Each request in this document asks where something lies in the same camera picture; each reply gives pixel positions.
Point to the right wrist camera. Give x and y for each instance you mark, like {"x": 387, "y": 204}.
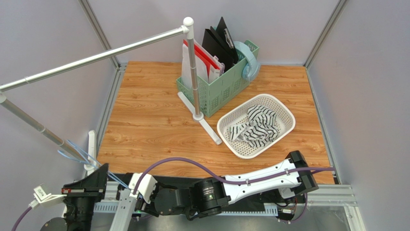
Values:
{"x": 145, "y": 188}

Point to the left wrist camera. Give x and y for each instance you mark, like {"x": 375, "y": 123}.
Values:
{"x": 43, "y": 197}

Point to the silver clothes rack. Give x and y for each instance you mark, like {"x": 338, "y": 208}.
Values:
{"x": 187, "y": 29}

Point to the red folder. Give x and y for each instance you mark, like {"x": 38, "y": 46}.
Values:
{"x": 207, "y": 58}

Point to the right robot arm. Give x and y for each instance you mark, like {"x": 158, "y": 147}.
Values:
{"x": 208, "y": 197}

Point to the black folder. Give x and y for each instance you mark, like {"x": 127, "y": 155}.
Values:
{"x": 214, "y": 48}

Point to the green plastic file basket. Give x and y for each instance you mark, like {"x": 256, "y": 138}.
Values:
{"x": 215, "y": 95}

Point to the black white striped tank top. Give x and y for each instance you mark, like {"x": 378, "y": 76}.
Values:
{"x": 259, "y": 130}

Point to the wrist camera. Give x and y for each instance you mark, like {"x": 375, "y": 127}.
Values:
{"x": 145, "y": 188}
{"x": 43, "y": 197}

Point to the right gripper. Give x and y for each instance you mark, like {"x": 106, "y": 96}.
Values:
{"x": 150, "y": 208}

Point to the white perforated plastic basket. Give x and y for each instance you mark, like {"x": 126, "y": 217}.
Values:
{"x": 285, "y": 122}

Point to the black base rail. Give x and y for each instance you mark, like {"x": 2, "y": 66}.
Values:
{"x": 262, "y": 204}

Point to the white document folder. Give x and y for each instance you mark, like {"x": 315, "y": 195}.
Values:
{"x": 200, "y": 69}

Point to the black clipboard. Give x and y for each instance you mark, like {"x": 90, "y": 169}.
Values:
{"x": 222, "y": 36}

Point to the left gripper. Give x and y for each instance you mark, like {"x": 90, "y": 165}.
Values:
{"x": 92, "y": 184}

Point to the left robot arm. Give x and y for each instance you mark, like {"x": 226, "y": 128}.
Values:
{"x": 121, "y": 220}

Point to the blue wire hanger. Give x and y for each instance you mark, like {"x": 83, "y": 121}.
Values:
{"x": 89, "y": 160}

